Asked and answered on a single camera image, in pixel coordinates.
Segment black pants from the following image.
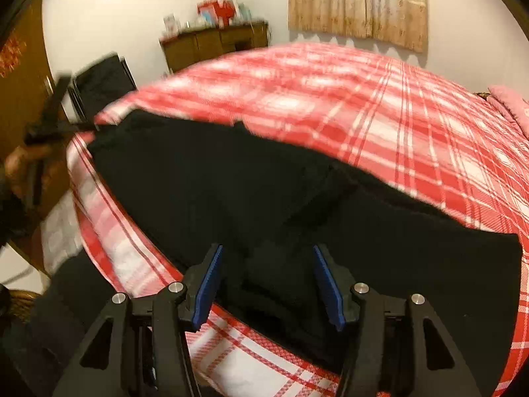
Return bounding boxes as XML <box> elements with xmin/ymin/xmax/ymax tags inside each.
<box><xmin>88</xmin><ymin>110</ymin><xmax>522</xmax><ymax>395</ymax></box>

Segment person left hand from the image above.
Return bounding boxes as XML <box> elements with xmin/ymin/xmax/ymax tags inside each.
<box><xmin>1</xmin><ymin>144</ymin><xmax>69</xmax><ymax>220</ymax></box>

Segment black chair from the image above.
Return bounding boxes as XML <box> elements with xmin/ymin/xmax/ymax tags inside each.
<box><xmin>68</xmin><ymin>53</ymin><xmax>137</xmax><ymax>121</ymax></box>

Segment brown wooden cabinet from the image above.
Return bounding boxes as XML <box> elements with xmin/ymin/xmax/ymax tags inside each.
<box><xmin>160</xmin><ymin>20</ymin><xmax>269</xmax><ymax>73</ymax></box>

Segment red plaid bed cover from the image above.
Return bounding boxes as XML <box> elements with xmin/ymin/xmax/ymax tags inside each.
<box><xmin>67</xmin><ymin>42</ymin><xmax>528</xmax><ymax>396</ymax></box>

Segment red decoration on cabinet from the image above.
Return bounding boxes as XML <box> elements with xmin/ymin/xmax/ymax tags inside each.
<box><xmin>197</xmin><ymin>0</ymin><xmax>236</xmax><ymax>27</ymax></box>

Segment folded pink blanket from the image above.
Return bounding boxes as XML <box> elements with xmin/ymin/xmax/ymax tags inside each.
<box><xmin>487</xmin><ymin>85</ymin><xmax>529</xmax><ymax>138</ymax></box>

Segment beige window curtain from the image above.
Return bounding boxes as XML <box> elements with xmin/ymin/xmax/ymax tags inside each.
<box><xmin>288</xmin><ymin>0</ymin><xmax>428</xmax><ymax>53</ymax></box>

